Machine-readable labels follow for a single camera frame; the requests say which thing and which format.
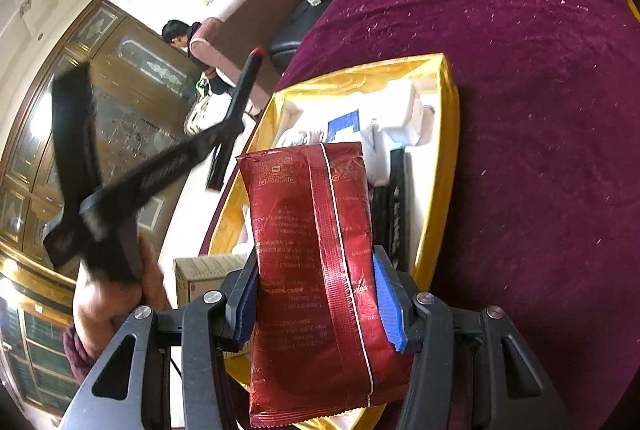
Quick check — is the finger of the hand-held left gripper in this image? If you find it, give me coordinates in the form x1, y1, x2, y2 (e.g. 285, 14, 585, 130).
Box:
197, 107, 247, 153

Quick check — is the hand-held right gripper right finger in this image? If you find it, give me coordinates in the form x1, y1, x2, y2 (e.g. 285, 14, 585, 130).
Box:
372, 245, 573, 430

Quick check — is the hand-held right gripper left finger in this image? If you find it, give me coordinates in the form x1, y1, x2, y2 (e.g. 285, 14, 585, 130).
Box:
60, 252, 261, 430

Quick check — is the red foil packet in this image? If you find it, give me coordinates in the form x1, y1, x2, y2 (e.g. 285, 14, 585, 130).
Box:
236, 141, 416, 428

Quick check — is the blue and white box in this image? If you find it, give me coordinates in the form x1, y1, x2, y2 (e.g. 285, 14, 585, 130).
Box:
327, 109, 376, 143

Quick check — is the yellow box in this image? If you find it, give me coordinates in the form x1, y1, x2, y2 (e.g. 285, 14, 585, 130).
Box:
202, 53, 461, 430

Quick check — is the small white box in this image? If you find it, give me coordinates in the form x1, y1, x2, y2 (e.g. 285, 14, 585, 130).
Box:
385, 77, 441, 146

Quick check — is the person's left hand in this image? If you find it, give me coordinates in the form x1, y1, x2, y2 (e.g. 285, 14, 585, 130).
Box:
72, 237, 173, 361

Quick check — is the white bag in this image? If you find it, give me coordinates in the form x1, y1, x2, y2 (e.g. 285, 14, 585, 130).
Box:
182, 92, 226, 138

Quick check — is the cardboard box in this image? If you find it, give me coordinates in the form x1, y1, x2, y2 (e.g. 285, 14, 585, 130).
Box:
172, 252, 251, 311

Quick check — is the brown upholstered armchair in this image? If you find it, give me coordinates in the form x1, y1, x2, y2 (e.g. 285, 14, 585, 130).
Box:
190, 0, 313, 111

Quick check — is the carved wooden door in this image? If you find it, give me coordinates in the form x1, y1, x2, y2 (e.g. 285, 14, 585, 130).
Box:
0, 0, 211, 416

